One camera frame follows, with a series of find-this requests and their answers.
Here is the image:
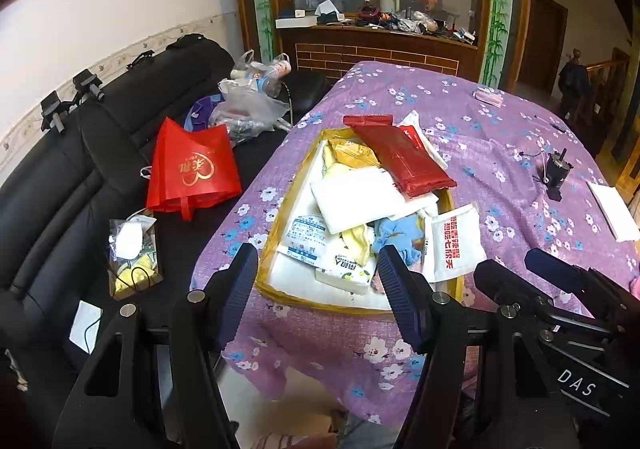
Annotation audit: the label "red bag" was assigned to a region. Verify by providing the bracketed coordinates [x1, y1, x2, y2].
[146, 118, 243, 222]

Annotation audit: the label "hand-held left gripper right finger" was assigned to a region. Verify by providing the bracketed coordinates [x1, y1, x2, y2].
[377, 244, 581, 449]

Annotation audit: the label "pile of cabinet clutter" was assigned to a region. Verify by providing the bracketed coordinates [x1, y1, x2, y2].
[350, 1, 476, 44]

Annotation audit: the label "person's pink striped clothing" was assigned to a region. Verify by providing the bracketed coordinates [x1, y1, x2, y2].
[250, 431, 338, 449]

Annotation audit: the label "person's grey trousers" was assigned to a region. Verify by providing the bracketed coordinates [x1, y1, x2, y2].
[320, 409, 416, 449]

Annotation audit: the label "tissue box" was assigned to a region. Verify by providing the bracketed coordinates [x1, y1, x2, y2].
[315, 0, 347, 23]

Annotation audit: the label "golden yellow packet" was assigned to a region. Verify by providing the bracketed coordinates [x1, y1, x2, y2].
[327, 138, 383, 172]

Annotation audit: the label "pink mask packet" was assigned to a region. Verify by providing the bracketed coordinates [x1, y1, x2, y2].
[472, 86, 505, 108]

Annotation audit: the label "yellow white cardboard box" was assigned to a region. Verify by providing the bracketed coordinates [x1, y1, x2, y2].
[254, 126, 466, 317]

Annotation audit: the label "white packet red print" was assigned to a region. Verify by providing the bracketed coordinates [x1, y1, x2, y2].
[422, 203, 488, 285]

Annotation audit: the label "white packet blue print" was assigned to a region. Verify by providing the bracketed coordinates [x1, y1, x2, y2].
[277, 213, 343, 272]

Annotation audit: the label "clear plastic bag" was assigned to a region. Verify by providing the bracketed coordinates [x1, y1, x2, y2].
[207, 79, 291, 144]

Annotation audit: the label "purple bag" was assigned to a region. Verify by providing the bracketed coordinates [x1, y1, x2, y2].
[184, 95, 226, 130]

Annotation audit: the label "purple floral tablecloth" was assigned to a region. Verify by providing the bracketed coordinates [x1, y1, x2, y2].
[190, 60, 640, 430]

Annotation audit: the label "plastic bag of bottles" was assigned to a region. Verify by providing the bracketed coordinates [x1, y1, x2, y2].
[230, 49, 293, 97]

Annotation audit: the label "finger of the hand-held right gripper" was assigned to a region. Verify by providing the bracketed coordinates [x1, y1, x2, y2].
[472, 259, 557, 331]
[524, 248, 640, 330]

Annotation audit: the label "white paper pad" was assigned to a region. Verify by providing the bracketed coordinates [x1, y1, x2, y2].
[586, 180, 640, 244]

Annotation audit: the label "clear bag of masks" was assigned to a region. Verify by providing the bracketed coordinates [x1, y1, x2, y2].
[107, 211, 163, 301]

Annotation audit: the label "dark hanging jacket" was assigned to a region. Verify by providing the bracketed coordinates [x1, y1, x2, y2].
[557, 49, 592, 118]

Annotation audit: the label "black motor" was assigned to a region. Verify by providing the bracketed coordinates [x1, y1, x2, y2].
[532, 148, 573, 202]

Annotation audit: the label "blue cloth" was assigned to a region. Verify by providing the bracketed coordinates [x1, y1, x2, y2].
[372, 216, 426, 275]

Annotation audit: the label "pen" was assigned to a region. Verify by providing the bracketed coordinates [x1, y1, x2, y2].
[535, 115, 569, 134]

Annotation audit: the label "white towel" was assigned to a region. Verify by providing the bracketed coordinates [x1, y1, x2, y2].
[310, 166, 407, 235]

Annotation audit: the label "lemon print tissue pack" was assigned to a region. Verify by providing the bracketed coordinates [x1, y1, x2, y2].
[315, 249, 373, 297]

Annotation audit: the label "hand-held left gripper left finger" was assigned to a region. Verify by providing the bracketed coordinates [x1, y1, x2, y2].
[52, 243, 260, 449]

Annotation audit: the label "wooden door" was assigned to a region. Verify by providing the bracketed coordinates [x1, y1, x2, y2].
[517, 0, 568, 100]

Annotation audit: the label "white paper card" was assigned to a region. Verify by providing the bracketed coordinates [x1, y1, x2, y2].
[69, 300, 104, 356]

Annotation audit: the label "wooden stair railing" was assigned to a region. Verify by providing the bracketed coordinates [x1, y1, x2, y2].
[570, 46, 632, 150]

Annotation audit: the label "black sofa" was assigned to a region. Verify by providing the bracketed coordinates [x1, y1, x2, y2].
[0, 36, 331, 430]

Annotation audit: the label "wooden cabinet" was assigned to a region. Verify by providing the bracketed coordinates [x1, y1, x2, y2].
[275, 21, 481, 80]

